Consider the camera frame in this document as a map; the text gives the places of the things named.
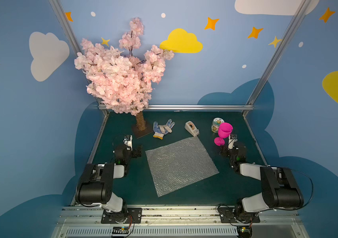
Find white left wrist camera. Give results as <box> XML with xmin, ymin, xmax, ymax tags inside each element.
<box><xmin>123</xmin><ymin>135</ymin><xmax>133</xmax><ymax>150</ymax></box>

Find pink artificial blossom tree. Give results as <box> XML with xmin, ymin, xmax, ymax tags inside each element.
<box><xmin>74</xmin><ymin>17</ymin><xmax>174</xmax><ymax>137</ymax></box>

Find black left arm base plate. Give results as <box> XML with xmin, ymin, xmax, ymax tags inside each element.
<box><xmin>101</xmin><ymin>207</ymin><xmax>142</xmax><ymax>224</ymax></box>

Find blue white work gloves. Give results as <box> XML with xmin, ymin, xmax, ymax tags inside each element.
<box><xmin>153</xmin><ymin>119</ymin><xmax>175</xmax><ymax>139</ymax></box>

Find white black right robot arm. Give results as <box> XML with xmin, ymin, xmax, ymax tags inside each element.
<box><xmin>220</xmin><ymin>142</ymin><xmax>314</xmax><ymax>224</ymax></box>

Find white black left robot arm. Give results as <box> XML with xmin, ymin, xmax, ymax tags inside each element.
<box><xmin>75</xmin><ymin>144</ymin><xmax>142</xmax><ymax>225</ymax></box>

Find green labelled round tin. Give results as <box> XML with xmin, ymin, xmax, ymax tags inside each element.
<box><xmin>211</xmin><ymin>118</ymin><xmax>224</xmax><ymax>133</ymax></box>

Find aluminium front rail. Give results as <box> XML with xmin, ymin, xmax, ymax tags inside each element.
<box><xmin>52</xmin><ymin>205</ymin><xmax>309</xmax><ymax>238</ymax></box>

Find pink plastic wine glass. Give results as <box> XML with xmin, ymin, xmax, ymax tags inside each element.
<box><xmin>214</xmin><ymin>123</ymin><xmax>233</xmax><ymax>146</ymax></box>

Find clear bubble wrap sheet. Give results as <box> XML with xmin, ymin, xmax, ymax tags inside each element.
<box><xmin>146</xmin><ymin>137</ymin><xmax>219</xmax><ymax>197</ymax></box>

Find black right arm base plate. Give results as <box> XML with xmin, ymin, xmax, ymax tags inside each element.
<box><xmin>216</xmin><ymin>205</ymin><xmax>260</xmax><ymax>225</ymax></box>

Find white tape dispenser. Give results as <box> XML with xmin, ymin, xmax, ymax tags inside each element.
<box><xmin>185</xmin><ymin>121</ymin><xmax>199</xmax><ymax>137</ymax></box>

